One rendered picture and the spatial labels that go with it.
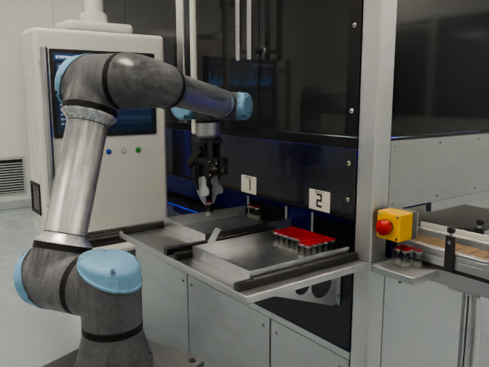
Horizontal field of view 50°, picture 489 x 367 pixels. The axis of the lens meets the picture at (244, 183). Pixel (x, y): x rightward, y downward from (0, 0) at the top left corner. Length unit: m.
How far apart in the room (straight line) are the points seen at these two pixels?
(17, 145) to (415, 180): 5.58
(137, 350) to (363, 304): 0.68
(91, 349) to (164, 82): 0.54
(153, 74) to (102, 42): 0.96
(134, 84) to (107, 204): 1.05
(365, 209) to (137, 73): 0.70
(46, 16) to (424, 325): 5.81
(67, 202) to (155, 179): 1.06
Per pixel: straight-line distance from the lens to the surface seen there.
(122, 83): 1.08
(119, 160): 2.06
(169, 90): 1.11
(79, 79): 1.14
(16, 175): 6.65
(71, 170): 1.11
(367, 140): 1.39
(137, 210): 2.12
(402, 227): 1.36
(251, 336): 1.94
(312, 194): 1.55
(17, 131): 6.62
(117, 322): 1.02
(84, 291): 1.02
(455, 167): 1.69
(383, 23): 1.39
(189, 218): 1.82
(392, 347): 1.63
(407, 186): 1.51
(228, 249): 1.51
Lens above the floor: 1.32
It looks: 10 degrees down
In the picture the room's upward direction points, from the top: straight up
